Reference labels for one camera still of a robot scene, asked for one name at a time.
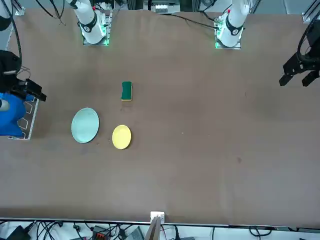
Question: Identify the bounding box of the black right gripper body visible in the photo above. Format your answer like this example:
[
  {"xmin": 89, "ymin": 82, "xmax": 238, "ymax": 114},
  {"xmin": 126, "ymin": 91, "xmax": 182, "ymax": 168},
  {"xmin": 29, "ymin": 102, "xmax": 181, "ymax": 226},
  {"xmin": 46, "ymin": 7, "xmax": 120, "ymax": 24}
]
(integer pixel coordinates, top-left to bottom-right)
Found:
[{"xmin": 0, "ymin": 49, "xmax": 22, "ymax": 94}]

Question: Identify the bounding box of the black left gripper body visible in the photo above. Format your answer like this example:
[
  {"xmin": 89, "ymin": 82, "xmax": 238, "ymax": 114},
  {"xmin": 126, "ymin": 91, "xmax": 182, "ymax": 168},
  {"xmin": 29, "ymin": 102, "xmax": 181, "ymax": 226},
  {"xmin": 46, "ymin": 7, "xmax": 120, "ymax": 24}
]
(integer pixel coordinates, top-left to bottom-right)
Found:
[{"xmin": 305, "ymin": 19, "xmax": 320, "ymax": 60}]

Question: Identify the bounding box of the green and yellow sponge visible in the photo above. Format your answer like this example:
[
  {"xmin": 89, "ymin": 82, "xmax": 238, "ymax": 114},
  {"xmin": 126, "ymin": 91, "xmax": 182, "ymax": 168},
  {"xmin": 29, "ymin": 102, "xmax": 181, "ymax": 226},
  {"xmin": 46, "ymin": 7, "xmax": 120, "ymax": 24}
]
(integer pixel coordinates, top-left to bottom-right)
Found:
[{"xmin": 120, "ymin": 80, "xmax": 134, "ymax": 103}]

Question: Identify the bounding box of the pale green plate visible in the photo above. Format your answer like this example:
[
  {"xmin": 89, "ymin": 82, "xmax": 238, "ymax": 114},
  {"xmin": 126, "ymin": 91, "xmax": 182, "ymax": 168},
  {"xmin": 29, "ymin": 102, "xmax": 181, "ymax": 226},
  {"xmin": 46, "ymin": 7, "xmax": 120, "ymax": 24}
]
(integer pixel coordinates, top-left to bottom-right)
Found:
[{"xmin": 70, "ymin": 107, "xmax": 101, "ymax": 144}]

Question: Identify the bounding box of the small yellow dish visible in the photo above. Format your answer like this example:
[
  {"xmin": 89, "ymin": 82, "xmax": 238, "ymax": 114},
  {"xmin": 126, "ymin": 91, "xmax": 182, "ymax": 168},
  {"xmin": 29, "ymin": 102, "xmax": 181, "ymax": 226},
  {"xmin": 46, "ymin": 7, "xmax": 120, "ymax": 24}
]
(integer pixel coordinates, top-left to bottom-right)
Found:
[{"xmin": 111, "ymin": 124, "xmax": 133, "ymax": 151}]

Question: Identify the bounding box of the white metal rack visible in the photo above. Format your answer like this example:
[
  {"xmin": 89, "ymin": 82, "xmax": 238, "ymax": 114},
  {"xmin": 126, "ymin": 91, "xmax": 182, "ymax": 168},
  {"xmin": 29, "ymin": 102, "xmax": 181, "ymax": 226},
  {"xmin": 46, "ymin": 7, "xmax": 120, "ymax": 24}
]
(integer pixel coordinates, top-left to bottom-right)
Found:
[{"xmin": 7, "ymin": 95, "xmax": 41, "ymax": 141}]

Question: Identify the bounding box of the blue cloth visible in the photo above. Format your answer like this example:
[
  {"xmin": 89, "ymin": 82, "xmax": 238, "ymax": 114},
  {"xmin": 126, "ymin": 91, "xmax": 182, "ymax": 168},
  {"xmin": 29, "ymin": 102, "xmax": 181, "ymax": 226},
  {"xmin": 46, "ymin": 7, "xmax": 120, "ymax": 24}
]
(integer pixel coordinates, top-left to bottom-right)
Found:
[{"xmin": 0, "ymin": 92, "xmax": 29, "ymax": 137}]

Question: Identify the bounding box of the white power strip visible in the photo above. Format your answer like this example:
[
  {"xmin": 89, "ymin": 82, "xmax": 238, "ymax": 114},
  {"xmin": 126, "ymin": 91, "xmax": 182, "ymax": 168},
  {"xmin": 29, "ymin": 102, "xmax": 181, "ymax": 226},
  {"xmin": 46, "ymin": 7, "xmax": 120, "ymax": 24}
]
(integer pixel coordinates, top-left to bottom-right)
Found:
[{"xmin": 154, "ymin": 3, "xmax": 168, "ymax": 14}]

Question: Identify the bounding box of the orange and black device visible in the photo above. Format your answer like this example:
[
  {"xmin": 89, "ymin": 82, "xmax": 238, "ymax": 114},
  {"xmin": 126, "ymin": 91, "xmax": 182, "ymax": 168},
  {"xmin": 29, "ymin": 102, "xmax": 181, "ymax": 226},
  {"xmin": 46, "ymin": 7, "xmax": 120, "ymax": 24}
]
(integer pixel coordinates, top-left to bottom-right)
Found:
[{"xmin": 92, "ymin": 225, "xmax": 111, "ymax": 240}]

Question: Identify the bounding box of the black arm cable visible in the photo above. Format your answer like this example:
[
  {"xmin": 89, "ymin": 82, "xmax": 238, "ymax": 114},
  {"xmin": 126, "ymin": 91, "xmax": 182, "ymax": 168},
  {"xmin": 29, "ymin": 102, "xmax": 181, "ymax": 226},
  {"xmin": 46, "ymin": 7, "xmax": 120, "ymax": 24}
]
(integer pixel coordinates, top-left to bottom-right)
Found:
[
  {"xmin": 34, "ymin": 0, "xmax": 67, "ymax": 26},
  {"xmin": 0, "ymin": 0, "xmax": 24, "ymax": 76}
]

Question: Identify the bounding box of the black base cable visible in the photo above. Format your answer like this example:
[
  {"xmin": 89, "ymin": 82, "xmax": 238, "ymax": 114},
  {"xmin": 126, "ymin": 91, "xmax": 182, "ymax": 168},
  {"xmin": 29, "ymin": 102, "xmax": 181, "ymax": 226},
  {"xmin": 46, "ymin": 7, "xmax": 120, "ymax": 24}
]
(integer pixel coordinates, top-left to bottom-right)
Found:
[{"xmin": 169, "ymin": 13, "xmax": 219, "ymax": 30}]

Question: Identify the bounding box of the aluminium profile post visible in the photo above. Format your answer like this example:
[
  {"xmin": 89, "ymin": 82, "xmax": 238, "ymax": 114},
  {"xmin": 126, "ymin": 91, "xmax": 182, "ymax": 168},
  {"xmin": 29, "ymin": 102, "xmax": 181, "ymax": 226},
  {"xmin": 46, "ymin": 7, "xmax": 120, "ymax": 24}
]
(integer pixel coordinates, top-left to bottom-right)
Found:
[{"xmin": 149, "ymin": 210, "xmax": 166, "ymax": 240}]

